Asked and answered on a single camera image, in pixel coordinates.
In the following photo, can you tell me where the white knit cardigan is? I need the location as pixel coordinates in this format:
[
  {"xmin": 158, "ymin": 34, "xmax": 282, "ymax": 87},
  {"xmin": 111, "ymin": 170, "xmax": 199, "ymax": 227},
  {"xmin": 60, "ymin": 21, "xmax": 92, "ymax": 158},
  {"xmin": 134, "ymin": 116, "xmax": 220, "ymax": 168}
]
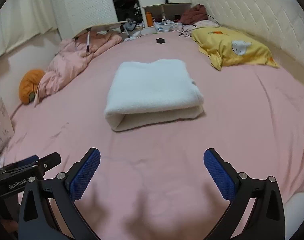
[{"xmin": 104, "ymin": 59, "xmax": 204, "ymax": 132}]

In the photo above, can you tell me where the folding lap table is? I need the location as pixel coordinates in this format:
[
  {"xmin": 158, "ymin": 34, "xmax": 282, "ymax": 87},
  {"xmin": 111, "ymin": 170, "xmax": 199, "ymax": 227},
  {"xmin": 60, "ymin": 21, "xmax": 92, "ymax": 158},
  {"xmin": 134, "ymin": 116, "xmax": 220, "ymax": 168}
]
[{"xmin": 73, "ymin": 21, "xmax": 130, "ymax": 53}]

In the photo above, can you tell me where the pink duvet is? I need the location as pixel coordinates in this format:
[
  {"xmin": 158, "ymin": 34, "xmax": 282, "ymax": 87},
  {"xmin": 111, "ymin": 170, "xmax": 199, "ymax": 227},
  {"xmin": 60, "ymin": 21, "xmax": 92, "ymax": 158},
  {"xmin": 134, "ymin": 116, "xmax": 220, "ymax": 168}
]
[{"xmin": 34, "ymin": 31, "xmax": 123, "ymax": 108}]

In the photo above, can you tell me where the black cable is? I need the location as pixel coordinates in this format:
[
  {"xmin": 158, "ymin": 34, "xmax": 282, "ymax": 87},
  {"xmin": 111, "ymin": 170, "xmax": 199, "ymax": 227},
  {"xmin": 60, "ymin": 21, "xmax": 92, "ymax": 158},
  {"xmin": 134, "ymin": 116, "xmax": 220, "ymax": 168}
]
[{"xmin": 178, "ymin": 15, "xmax": 221, "ymax": 37}]

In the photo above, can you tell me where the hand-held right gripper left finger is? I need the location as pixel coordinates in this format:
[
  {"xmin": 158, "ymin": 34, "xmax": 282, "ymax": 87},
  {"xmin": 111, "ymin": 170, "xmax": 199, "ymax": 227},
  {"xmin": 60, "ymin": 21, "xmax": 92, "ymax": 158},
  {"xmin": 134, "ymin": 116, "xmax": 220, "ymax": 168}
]
[{"xmin": 18, "ymin": 147, "xmax": 102, "ymax": 240}]

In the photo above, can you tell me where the pink floral pillow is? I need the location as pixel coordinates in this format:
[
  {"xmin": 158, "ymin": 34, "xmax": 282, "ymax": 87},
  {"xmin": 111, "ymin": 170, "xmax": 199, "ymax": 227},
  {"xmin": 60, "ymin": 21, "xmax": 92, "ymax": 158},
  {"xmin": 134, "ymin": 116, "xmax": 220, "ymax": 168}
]
[{"xmin": 193, "ymin": 20, "xmax": 219, "ymax": 28}]

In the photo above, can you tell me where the white louvred wardrobe door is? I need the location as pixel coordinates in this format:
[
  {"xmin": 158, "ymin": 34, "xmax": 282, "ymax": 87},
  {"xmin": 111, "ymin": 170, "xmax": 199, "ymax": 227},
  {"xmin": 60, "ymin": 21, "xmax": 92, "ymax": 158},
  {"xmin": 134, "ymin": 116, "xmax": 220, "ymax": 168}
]
[{"xmin": 48, "ymin": 0, "xmax": 119, "ymax": 39}]

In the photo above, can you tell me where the white curtain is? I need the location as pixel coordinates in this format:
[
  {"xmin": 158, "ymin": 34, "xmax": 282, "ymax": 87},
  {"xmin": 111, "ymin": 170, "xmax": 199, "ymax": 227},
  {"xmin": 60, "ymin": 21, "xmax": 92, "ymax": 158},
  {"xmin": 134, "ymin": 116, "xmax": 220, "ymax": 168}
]
[{"xmin": 0, "ymin": 0, "xmax": 60, "ymax": 62}]

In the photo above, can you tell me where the cream tufted headboard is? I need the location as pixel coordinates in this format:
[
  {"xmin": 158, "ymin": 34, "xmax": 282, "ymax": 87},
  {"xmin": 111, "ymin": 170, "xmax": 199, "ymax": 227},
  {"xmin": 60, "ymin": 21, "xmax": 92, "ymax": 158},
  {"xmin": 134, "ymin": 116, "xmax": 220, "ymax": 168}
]
[{"xmin": 191, "ymin": 0, "xmax": 304, "ymax": 90}]

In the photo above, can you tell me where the yellow printed pillow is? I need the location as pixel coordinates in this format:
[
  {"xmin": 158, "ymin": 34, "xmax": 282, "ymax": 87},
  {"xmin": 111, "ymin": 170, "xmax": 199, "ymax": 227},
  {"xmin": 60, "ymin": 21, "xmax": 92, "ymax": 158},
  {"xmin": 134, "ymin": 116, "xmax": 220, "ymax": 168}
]
[{"xmin": 191, "ymin": 27, "xmax": 280, "ymax": 71}]

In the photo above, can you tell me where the maroon bag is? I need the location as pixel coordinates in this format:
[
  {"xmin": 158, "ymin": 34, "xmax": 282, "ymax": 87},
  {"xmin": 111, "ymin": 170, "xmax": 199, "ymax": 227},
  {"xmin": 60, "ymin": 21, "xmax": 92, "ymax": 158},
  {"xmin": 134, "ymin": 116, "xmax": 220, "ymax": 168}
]
[{"xmin": 180, "ymin": 4, "xmax": 208, "ymax": 25}]

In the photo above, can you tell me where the orange pumpkin plush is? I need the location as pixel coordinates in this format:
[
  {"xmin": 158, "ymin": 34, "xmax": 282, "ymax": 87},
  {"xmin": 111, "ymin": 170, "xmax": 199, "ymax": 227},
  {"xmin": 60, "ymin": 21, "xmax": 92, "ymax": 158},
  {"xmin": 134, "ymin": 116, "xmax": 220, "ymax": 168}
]
[{"xmin": 19, "ymin": 69, "xmax": 45, "ymax": 105}]

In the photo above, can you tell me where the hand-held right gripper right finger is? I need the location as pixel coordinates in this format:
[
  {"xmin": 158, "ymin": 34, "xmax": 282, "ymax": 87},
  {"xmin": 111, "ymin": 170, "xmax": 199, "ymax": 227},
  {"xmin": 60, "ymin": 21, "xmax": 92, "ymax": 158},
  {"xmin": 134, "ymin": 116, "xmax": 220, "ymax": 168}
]
[{"xmin": 203, "ymin": 148, "xmax": 286, "ymax": 240}]

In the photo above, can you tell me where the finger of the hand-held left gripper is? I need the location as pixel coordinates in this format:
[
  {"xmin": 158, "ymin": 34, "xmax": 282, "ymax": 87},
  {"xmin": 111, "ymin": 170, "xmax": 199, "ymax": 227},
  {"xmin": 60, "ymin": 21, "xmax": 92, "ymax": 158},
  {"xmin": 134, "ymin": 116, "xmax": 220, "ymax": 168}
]
[
  {"xmin": 3, "ymin": 155, "xmax": 40, "ymax": 170},
  {"xmin": 38, "ymin": 152, "xmax": 62, "ymax": 178}
]

